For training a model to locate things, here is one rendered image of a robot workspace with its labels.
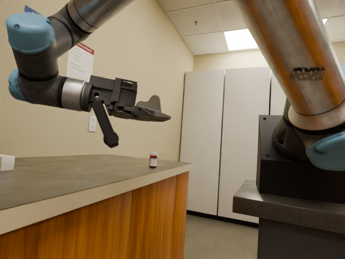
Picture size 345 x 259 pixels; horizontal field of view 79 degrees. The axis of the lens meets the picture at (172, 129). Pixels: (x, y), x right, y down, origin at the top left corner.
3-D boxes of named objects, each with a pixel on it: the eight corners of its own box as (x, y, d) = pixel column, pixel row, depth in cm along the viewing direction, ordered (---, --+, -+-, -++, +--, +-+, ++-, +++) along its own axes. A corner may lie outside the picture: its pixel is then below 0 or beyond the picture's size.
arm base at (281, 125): (331, 130, 63) (343, 102, 56) (330, 168, 54) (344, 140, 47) (276, 121, 70) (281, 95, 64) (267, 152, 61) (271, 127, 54)
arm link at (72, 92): (58, 104, 46) (68, 112, 54) (80, 108, 47) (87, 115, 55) (66, 72, 47) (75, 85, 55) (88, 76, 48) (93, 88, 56)
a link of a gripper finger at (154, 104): (175, 97, 53) (138, 89, 51) (172, 119, 52) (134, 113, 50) (173, 100, 56) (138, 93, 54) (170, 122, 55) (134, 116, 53)
